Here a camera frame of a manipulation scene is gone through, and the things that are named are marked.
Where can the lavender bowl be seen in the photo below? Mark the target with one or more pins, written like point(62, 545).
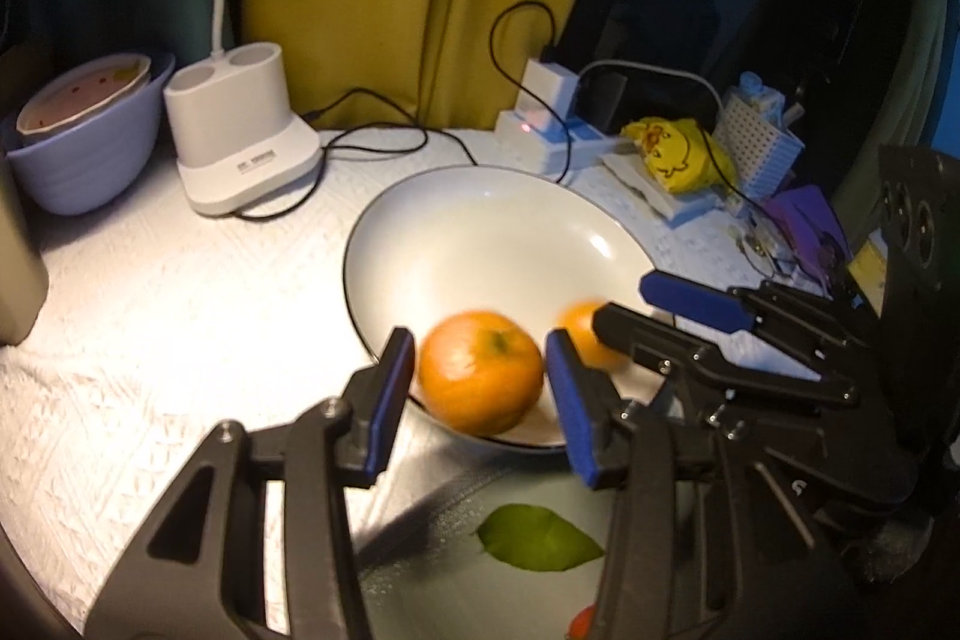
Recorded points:
point(83, 168)

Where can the purple cloth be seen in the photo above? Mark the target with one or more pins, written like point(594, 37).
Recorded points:
point(812, 228)

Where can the white plastic basket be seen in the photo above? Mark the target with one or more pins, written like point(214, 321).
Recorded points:
point(763, 151)

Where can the round grey placemat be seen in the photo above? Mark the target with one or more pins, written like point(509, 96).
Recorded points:
point(455, 586)

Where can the white power strip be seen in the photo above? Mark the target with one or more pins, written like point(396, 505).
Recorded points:
point(549, 149)

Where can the white charger plug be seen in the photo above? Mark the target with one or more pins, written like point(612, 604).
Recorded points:
point(546, 95)

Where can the white embossed table cloth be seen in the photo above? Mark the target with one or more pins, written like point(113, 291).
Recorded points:
point(158, 324)

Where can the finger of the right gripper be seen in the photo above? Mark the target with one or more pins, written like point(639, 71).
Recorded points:
point(650, 342)
point(705, 302)

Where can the yellow duck bag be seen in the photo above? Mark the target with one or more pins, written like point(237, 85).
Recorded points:
point(680, 155)

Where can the steel tumbler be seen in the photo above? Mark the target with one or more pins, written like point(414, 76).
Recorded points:
point(24, 281)

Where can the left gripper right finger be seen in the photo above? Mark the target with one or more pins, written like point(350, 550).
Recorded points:
point(590, 412)

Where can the white bowl with dark rim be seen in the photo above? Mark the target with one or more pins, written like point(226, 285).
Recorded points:
point(485, 238)

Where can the green leaf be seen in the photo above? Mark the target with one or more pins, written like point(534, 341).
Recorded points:
point(536, 539)

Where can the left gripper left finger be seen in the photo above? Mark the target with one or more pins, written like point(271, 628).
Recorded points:
point(376, 398)

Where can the red cherry tomato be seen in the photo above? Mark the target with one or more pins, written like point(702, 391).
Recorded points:
point(579, 627)

